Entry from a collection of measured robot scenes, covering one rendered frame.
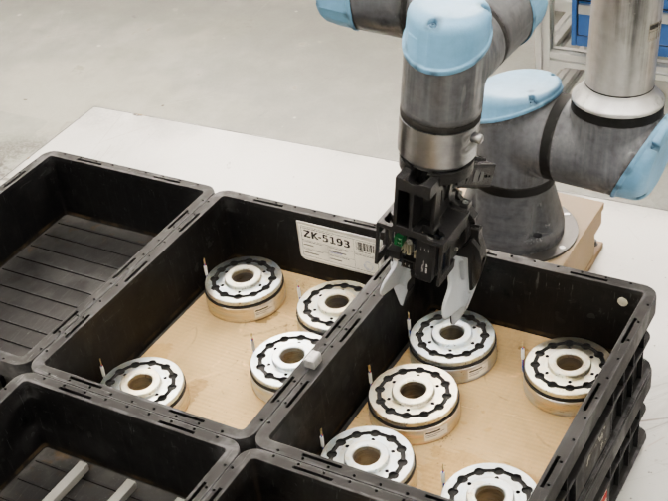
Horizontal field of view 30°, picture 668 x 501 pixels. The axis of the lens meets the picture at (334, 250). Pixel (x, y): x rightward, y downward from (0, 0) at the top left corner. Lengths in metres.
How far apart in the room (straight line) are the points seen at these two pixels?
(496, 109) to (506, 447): 0.47
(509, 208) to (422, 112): 0.60
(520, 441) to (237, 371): 0.36
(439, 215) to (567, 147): 0.45
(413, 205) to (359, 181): 0.93
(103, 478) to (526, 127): 0.69
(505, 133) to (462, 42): 0.58
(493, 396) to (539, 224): 0.35
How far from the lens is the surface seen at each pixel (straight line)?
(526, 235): 1.71
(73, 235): 1.84
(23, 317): 1.70
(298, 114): 3.77
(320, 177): 2.11
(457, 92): 1.10
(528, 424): 1.41
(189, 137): 2.29
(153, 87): 4.06
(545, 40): 3.33
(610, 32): 1.55
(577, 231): 1.78
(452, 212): 1.21
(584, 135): 1.60
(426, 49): 1.08
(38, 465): 1.47
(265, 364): 1.47
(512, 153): 1.65
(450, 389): 1.41
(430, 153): 1.13
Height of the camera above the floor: 1.80
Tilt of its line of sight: 35 degrees down
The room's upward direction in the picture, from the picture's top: 7 degrees counter-clockwise
